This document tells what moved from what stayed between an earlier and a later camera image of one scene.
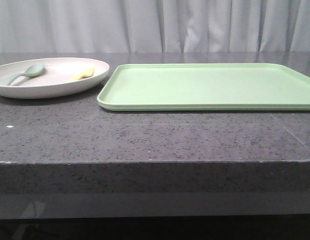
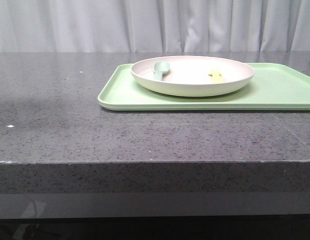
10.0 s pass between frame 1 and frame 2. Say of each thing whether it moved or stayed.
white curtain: stayed
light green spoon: moved
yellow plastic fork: moved
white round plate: moved
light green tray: stayed
